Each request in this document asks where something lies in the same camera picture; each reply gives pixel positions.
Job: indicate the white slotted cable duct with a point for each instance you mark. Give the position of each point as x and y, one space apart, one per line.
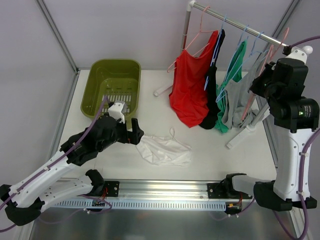
133 204

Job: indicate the grey tank top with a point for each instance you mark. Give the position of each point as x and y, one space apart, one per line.
244 95

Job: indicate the red tank top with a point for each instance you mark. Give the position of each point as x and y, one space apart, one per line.
188 99

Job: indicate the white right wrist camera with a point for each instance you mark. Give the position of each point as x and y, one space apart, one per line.
297 53

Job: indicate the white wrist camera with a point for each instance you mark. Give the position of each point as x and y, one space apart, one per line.
117 111
297 53

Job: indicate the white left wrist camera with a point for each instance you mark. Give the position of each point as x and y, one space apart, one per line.
117 111

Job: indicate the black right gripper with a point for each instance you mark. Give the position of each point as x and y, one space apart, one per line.
258 85

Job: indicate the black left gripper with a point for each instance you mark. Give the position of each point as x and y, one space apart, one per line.
130 135

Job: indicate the olive green plastic basket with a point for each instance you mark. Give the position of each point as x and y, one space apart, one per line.
119 80

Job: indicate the black tank top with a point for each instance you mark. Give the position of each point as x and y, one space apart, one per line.
210 120

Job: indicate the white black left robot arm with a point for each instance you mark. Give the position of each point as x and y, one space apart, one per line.
24 202

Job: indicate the silver white clothes rack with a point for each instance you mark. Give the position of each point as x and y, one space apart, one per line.
193 4

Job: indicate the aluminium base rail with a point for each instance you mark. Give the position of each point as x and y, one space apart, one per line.
175 189

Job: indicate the white tank top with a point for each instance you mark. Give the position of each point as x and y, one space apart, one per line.
165 150

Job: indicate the pink wire hanger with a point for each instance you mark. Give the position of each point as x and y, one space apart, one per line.
271 53

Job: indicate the green tank top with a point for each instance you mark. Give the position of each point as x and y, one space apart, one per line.
225 114

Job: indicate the pink hanger with red top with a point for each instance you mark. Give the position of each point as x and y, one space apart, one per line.
197 37

